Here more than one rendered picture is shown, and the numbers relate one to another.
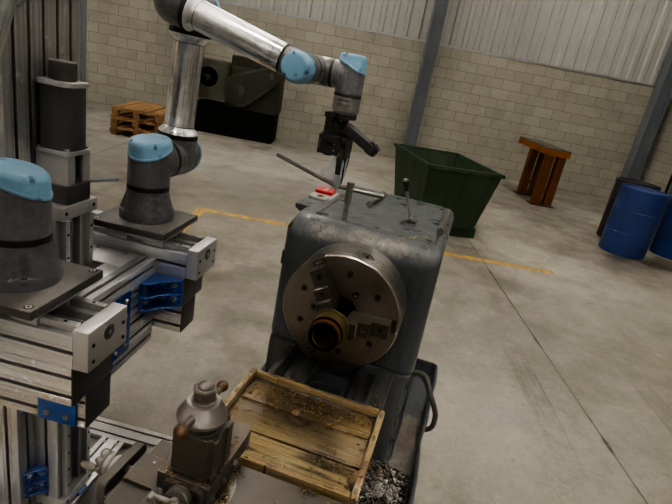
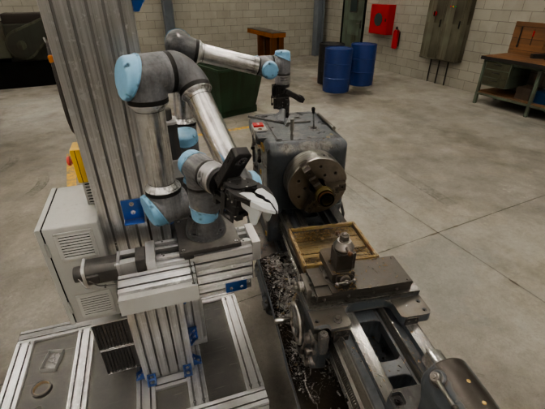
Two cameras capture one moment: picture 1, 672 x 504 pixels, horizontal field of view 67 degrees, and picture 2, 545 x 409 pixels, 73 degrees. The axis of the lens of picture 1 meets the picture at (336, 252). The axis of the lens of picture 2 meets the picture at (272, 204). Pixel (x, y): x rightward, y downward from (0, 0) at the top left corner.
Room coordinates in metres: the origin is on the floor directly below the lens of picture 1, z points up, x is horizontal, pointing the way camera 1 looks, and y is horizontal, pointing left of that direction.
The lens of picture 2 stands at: (-0.24, 0.86, 1.96)
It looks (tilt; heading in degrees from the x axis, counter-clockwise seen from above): 31 degrees down; 336
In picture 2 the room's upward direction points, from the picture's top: straight up
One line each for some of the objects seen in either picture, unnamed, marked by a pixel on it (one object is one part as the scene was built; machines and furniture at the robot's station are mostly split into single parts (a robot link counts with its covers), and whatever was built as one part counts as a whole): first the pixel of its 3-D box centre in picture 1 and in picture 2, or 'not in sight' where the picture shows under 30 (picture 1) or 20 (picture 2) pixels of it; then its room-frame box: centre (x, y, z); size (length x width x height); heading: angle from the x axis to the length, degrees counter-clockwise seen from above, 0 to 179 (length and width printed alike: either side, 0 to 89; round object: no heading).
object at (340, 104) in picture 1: (345, 105); (282, 79); (1.44, 0.05, 1.57); 0.08 x 0.08 x 0.05
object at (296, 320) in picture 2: not in sight; (304, 327); (0.65, 0.31, 0.75); 0.27 x 0.10 x 0.23; 168
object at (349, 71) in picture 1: (349, 75); (281, 62); (1.44, 0.05, 1.65); 0.09 x 0.08 x 0.11; 80
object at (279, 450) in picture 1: (295, 430); (330, 244); (0.95, 0.01, 0.89); 0.36 x 0.30 x 0.04; 78
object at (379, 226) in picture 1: (368, 264); (293, 156); (1.63, -0.12, 1.06); 0.59 x 0.48 x 0.39; 168
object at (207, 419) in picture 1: (203, 407); (344, 243); (0.66, 0.16, 1.13); 0.08 x 0.08 x 0.03
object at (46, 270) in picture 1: (19, 253); (204, 219); (0.91, 0.62, 1.21); 0.15 x 0.15 x 0.10
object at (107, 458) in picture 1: (101, 461); (294, 287); (0.70, 0.34, 0.95); 0.07 x 0.04 x 0.04; 78
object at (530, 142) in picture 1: (535, 170); (265, 49); (9.75, -3.40, 0.50); 1.61 x 0.44 x 1.00; 2
